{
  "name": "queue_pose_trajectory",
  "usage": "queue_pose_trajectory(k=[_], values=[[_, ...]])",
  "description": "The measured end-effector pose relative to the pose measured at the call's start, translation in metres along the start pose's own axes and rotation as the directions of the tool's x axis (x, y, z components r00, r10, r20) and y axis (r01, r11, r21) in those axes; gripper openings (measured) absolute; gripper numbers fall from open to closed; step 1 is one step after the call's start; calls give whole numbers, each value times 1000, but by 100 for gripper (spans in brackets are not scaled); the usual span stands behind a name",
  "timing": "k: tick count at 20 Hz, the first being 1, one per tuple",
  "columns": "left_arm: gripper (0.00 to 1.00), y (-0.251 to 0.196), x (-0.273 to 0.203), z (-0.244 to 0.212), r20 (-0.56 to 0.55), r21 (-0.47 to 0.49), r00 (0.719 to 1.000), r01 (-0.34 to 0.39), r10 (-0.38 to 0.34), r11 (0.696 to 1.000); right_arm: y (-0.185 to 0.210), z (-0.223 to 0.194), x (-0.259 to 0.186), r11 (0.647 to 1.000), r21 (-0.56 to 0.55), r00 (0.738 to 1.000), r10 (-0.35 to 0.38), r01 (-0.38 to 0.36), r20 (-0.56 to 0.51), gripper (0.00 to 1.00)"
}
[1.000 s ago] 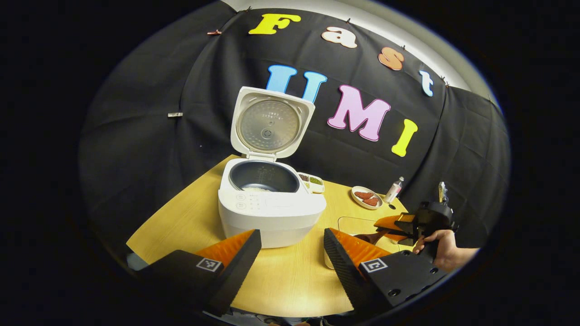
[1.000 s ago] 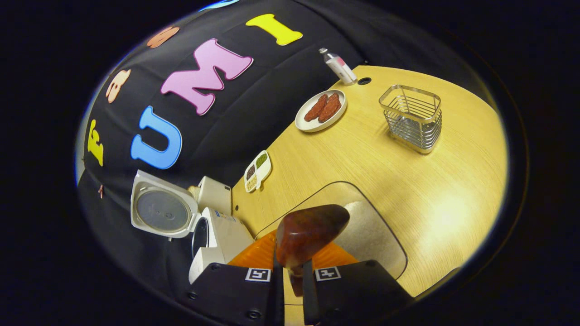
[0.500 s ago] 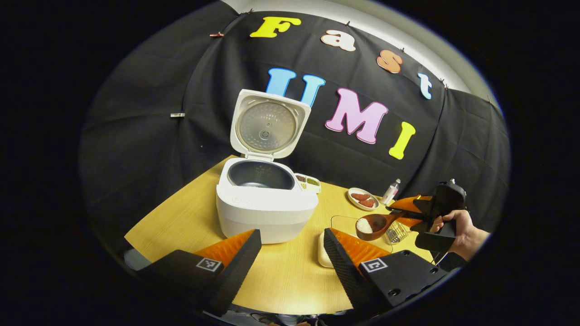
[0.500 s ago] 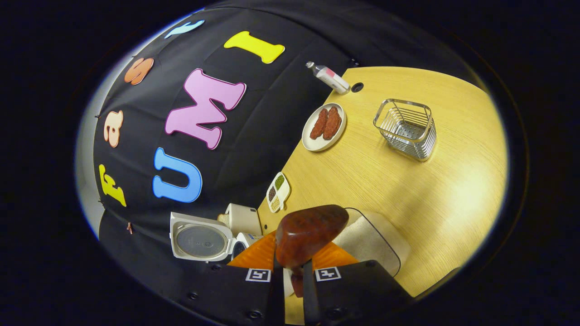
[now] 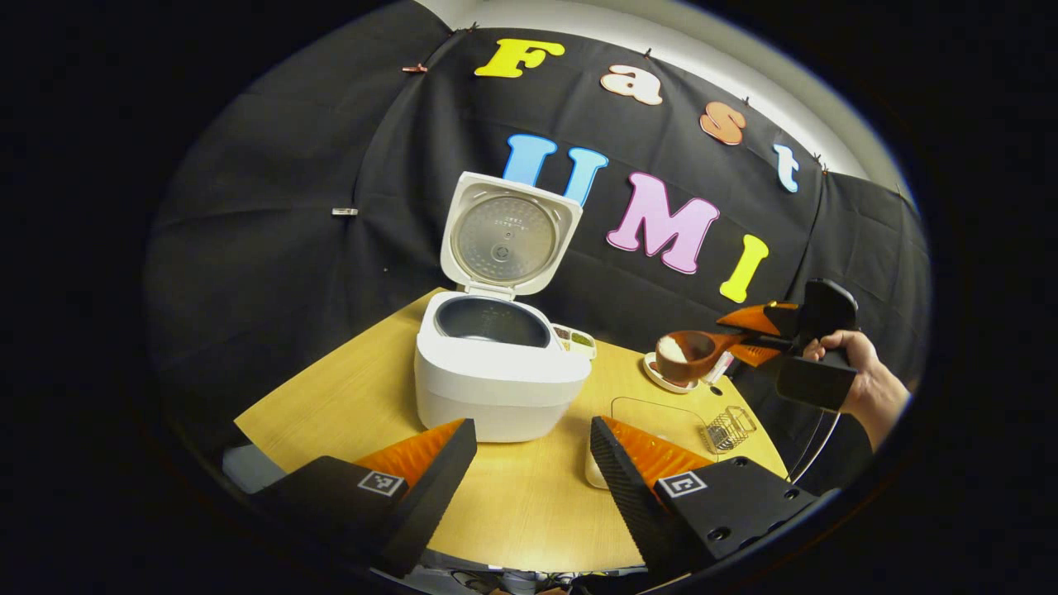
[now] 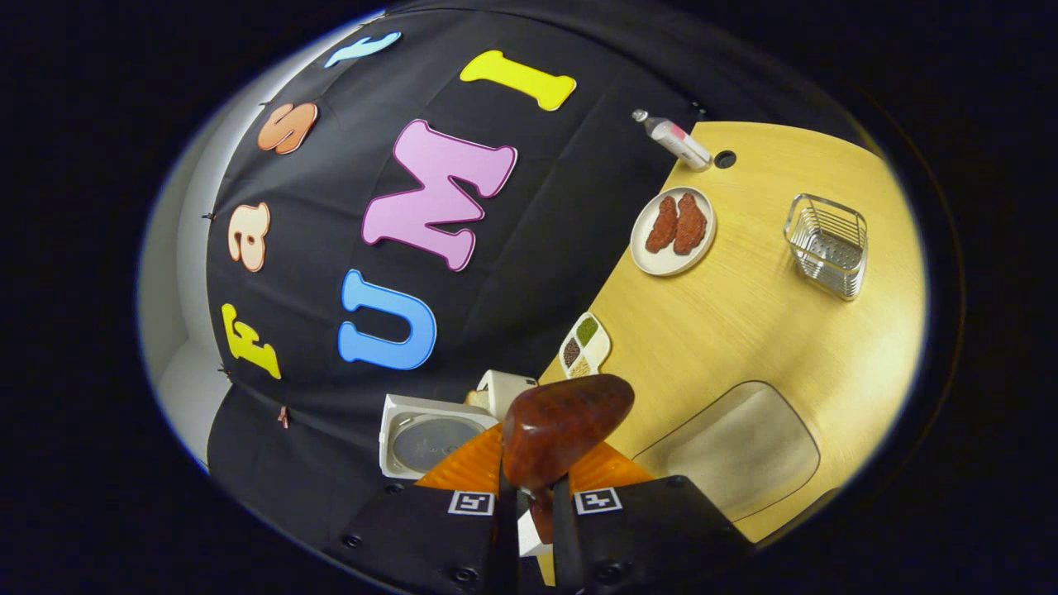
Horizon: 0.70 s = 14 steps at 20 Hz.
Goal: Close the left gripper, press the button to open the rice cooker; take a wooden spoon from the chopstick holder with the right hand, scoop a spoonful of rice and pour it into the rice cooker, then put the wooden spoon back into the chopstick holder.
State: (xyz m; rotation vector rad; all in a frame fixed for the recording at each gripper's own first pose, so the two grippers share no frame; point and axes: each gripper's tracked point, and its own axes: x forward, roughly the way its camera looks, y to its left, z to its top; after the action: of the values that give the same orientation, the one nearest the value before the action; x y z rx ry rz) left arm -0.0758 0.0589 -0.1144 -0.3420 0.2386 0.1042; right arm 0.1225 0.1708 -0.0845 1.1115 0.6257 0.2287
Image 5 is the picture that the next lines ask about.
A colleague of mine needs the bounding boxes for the black backdrop cloth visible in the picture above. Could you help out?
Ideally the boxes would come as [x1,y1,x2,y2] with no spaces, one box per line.
[145,4,931,464]

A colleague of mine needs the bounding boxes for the brown wooden spoon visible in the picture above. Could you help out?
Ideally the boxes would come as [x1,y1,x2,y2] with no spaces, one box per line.
[655,329,794,385]

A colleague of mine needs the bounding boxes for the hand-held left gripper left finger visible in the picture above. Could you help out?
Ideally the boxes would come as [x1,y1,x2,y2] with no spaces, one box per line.
[248,417,479,579]

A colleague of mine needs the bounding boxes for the wire chopstick holder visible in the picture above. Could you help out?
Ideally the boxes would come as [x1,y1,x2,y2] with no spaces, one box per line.
[698,405,758,454]

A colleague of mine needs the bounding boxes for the white rice cooker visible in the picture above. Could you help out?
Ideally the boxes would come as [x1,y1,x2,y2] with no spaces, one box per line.
[413,171,593,444]

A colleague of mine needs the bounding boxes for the grey flat object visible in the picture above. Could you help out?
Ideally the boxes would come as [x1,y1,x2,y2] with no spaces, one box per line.
[222,445,286,497]

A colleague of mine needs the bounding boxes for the white round plate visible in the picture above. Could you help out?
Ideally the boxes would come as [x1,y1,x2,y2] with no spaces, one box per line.
[643,352,703,394]

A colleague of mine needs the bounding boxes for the white divided dish of beans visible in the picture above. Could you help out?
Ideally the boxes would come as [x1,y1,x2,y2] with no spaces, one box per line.
[552,322,598,361]

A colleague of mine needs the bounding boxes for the white box with clear lid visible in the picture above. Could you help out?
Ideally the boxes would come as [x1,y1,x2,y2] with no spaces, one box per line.
[584,395,720,490]

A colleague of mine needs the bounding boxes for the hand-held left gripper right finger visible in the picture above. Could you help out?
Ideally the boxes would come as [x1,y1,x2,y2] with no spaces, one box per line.
[590,416,836,579]

